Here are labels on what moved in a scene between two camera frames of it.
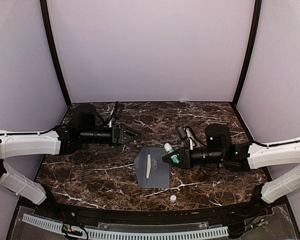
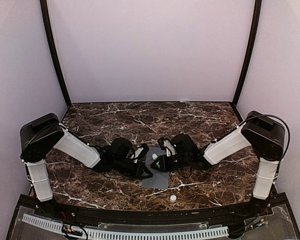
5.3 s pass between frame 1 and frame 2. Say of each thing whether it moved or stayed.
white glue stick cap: stayed
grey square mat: stayed
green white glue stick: moved
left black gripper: moved
